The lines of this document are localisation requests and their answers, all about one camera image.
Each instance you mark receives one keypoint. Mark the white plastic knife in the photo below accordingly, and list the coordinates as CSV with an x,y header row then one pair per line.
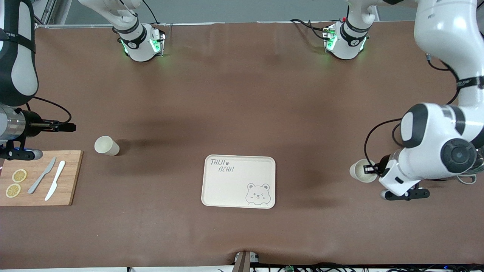
x,y
51,190

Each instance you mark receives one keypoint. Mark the metal table edge bracket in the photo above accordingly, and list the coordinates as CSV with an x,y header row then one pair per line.
x,y
244,262

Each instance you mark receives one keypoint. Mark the glass pot lid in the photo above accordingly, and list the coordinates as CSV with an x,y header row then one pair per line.
x,y
480,166

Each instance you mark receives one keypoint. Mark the grey plastic knife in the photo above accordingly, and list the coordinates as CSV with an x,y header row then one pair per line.
x,y
34,186

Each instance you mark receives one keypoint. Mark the white tray with bear print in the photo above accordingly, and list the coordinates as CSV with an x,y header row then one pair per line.
x,y
227,189

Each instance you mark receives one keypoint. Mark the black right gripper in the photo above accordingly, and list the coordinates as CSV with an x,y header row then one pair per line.
x,y
34,126

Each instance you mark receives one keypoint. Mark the green circuit board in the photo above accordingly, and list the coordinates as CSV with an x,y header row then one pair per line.
x,y
289,269

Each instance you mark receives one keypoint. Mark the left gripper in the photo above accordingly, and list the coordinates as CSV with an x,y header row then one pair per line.
x,y
382,162

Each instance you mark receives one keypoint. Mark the white plastic cup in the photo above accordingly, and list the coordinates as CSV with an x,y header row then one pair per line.
x,y
355,172
107,146

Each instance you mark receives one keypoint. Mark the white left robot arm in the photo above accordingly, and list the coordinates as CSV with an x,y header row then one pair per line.
x,y
435,128

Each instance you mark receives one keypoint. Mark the wooden cutting board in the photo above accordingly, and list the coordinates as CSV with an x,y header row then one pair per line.
x,y
72,181

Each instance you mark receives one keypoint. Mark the lemon slice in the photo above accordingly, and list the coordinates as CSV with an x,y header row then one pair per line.
x,y
19,175
13,190

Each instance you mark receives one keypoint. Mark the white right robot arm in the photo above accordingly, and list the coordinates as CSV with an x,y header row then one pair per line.
x,y
22,56

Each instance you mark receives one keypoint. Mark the grey electric cooking pot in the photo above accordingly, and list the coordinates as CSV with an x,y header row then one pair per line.
x,y
467,183

